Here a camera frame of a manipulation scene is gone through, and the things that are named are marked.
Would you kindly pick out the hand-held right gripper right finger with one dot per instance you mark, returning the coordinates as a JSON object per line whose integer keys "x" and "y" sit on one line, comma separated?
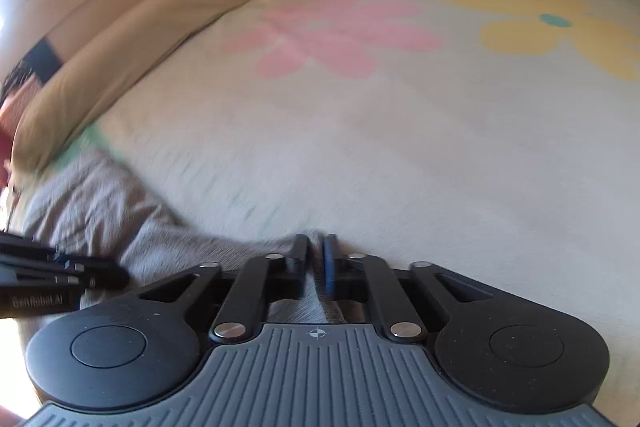
{"x": 330, "y": 268}

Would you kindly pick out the grey pants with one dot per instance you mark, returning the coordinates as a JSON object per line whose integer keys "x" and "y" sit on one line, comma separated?
{"x": 100, "y": 207}

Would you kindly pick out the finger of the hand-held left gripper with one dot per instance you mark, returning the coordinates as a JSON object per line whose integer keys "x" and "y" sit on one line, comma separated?
{"x": 75, "y": 269}

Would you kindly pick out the floral bed sheet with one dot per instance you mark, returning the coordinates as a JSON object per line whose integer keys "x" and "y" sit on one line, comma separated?
{"x": 400, "y": 132}

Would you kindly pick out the tan pillow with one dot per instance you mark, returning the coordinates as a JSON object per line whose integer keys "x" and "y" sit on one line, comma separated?
{"x": 125, "y": 47}

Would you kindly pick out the red cloth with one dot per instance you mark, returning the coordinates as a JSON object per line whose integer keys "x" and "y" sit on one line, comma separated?
{"x": 4, "y": 152}

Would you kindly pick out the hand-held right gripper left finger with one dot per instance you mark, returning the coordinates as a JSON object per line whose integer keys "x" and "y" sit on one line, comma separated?
{"x": 300, "y": 259}

